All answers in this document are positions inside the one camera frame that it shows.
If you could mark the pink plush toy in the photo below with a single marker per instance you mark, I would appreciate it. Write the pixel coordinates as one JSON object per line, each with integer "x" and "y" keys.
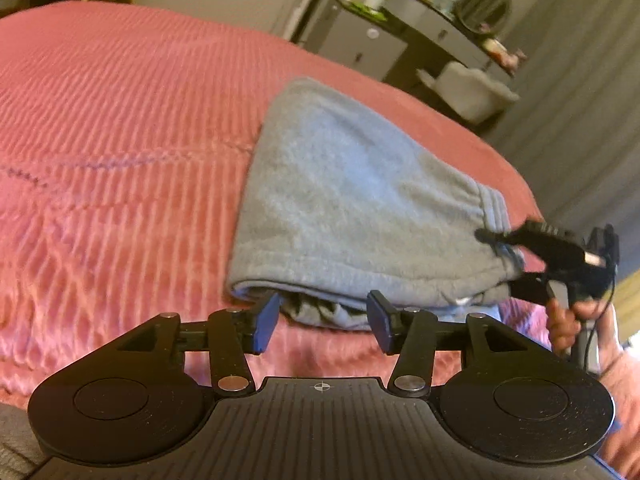
{"x": 515, "y": 58}

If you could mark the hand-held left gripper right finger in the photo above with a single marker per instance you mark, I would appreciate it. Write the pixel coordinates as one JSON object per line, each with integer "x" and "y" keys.
{"x": 382, "y": 325}

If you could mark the white and red box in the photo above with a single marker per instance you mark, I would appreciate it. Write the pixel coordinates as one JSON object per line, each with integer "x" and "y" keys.
{"x": 495, "y": 47}

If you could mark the grey pants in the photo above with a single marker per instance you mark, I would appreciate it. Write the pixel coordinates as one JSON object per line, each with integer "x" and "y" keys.
{"x": 350, "y": 200}

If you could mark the white upholstered chair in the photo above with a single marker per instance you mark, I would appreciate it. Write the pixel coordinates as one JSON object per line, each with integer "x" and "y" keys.
{"x": 470, "y": 92}

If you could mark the round black-framed mirror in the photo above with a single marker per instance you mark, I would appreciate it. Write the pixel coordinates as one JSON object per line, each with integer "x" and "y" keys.
{"x": 484, "y": 4}

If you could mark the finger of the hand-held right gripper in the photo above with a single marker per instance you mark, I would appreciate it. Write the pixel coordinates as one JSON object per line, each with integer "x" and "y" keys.
{"x": 527, "y": 289}
{"x": 535, "y": 240}

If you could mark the grey vanity dresser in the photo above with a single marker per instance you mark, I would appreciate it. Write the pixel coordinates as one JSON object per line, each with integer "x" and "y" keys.
{"x": 425, "y": 16}

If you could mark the green tray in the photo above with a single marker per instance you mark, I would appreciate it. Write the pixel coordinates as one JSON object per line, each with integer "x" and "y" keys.
{"x": 370, "y": 11}

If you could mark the grey curtain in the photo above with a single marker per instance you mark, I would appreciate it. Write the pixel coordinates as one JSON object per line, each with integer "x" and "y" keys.
{"x": 575, "y": 85}

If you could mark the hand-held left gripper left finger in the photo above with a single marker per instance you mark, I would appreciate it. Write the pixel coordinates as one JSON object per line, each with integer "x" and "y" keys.
{"x": 265, "y": 324}

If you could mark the person's right forearm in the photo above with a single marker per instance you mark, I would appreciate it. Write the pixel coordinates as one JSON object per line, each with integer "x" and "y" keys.
{"x": 622, "y": 390}

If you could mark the pink ribbed blanket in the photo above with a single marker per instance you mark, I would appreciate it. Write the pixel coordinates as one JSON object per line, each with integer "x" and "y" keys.
{"x": 125, "y": 160}

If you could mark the person's right hand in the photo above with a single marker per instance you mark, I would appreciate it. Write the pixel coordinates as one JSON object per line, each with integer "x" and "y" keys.
{"x": 562, "y": 327}

